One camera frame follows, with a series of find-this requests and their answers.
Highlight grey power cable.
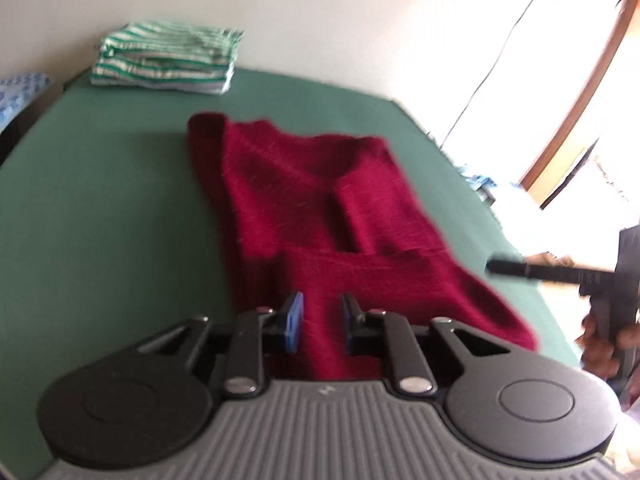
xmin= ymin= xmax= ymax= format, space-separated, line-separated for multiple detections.
xmin=439 ymin=0 xmax=553 ymax=153

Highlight green white striped folded clothes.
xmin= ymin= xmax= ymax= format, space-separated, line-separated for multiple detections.
xmin=89 ymin=20 xmax=245 ymax=96

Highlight white blue power strip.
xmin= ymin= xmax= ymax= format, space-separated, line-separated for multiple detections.
xmin=461 ymin=162 xmax=498 ymax=196

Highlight green table mat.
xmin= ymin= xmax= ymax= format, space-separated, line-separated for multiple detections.
xmin=0 ymin=65 xmax=584 ymax=480

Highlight wooden door frame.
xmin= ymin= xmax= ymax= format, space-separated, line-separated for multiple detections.
xmin=517 ymin=4 xmax=640 ymax=211

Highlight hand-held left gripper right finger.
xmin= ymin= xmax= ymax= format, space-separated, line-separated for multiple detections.
xmin=340 ymin=292 xmax=540 ymax=397

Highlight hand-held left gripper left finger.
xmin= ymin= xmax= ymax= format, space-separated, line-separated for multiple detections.
xmin=135 ymin=291 xmax=305 ymax=397

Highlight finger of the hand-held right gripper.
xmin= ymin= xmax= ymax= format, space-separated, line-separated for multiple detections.
xmin=485 ymin=257 xmax=619 ymax=289

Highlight blue patterned cloth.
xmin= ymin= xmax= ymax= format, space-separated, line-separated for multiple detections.
xmin=0 ymin=72 xmax=53 ymax=134

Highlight dark red knit sweater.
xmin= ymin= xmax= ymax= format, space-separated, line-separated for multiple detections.
xmin=187 ymin=112 xmax=539 ymax=382

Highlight person's right hand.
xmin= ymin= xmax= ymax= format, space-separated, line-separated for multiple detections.
xmin=580 ymin=313 xmax=640 ymax=380

